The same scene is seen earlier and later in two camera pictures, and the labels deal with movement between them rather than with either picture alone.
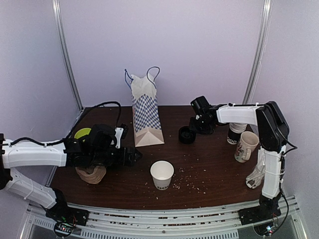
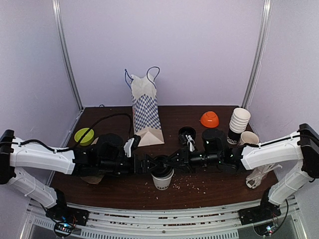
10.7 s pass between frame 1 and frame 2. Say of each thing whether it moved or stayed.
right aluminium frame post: stayed
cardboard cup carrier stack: stayed
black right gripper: moved
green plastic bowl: stayed
